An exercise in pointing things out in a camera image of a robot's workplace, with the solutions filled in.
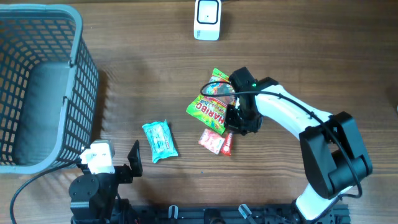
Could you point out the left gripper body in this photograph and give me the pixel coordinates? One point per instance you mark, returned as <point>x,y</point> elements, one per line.
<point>124,174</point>

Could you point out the white barcode scanner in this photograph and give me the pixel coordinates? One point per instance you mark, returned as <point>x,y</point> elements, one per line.
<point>207,20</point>

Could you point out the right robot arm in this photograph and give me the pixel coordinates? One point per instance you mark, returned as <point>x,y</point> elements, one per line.
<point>334,156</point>

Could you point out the grey plastic mesh basket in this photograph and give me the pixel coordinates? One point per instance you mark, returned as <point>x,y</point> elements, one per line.
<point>49,86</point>

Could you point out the red Nescafe coffee stick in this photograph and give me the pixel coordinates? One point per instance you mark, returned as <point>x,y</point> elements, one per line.
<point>227,145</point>

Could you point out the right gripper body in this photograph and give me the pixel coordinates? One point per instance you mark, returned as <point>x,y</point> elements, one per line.
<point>237,119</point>

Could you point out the teal tissue pack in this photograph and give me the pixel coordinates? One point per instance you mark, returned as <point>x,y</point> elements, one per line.
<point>160,139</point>

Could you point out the red white snack packet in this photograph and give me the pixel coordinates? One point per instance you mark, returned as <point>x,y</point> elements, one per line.
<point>211,141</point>

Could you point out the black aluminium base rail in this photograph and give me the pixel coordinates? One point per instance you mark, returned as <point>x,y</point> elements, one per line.
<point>266,214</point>

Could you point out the green Haribo gummy bag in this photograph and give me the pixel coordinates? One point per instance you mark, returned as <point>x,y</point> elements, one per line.
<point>210,110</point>

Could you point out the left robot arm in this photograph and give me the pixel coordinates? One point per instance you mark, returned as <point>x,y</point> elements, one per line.
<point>94,194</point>

